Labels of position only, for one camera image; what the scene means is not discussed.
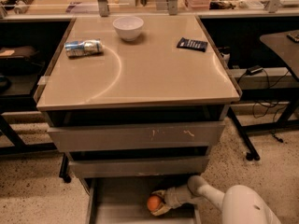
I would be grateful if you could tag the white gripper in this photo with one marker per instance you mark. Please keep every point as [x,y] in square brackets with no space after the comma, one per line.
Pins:
[173,197]

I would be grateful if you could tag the orange fruit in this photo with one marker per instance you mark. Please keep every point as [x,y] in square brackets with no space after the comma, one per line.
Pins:
[154,202]

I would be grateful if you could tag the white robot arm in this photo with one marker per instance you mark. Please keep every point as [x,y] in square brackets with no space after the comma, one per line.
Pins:
[238,205]

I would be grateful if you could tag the open bottom grey drawer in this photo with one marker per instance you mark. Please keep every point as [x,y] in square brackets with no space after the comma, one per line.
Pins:
[123,200]

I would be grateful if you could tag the top grey drawer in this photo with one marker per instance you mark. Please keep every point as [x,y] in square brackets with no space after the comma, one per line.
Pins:
[136,136]

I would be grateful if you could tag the middle grey drawer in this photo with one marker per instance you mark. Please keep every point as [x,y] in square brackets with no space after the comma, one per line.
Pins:
[139,167]

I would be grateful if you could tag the grey drawer cabinet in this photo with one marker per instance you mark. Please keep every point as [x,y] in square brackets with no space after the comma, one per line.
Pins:
[148,80]

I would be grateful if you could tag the black power adapter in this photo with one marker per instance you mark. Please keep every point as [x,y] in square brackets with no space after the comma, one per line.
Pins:
[254,70]

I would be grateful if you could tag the dark blue snack packet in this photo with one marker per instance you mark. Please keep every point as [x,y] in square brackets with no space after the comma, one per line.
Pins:
[185,43]

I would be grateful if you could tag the crushed blue silver can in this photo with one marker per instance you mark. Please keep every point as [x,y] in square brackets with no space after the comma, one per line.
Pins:
[82,48]

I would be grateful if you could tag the white bowl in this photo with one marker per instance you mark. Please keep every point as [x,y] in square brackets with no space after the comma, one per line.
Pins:
[128,28]

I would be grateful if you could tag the dark round side table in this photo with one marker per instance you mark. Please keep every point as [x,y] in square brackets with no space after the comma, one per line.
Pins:
[286,46]

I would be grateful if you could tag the black table leg frame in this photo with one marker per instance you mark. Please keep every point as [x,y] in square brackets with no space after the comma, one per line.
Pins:
[283,123]

